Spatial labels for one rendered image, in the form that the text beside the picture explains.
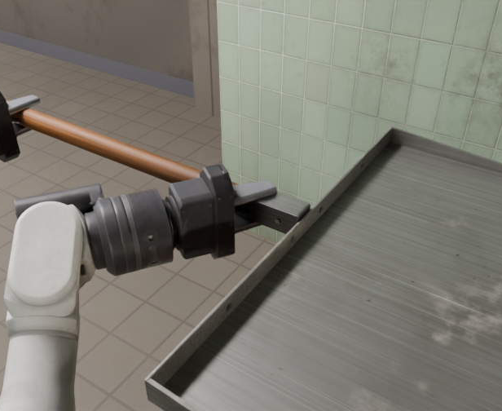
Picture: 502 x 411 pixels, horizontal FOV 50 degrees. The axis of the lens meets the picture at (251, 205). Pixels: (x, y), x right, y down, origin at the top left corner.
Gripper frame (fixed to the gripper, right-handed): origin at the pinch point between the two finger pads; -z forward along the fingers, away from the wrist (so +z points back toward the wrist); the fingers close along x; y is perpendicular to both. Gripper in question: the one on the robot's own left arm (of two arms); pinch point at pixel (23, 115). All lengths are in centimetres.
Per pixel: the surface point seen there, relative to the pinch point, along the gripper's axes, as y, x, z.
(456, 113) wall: 26, 37, -128
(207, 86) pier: -160, 101, -197
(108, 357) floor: -44, 122, -28
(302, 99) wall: -30, 47, -121
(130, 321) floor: -52, 121, -45
